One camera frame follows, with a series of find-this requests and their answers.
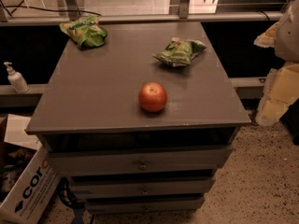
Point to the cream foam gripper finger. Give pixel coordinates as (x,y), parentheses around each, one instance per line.
(281,88)

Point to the grey drawer cabinet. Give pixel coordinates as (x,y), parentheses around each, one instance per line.
(120,158)

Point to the white pump bottle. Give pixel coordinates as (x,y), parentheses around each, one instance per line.
(16,79)

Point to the green rice chip bag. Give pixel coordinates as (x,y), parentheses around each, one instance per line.
(85,32)

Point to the red tomato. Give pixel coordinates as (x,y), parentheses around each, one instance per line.
(152,97)

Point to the white cardboard box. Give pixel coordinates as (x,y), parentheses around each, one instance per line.
(27,179)

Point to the green jalapeno chip bag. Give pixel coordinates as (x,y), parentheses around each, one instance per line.
(180,52)

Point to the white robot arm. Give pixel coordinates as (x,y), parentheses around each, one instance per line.
(281,88)

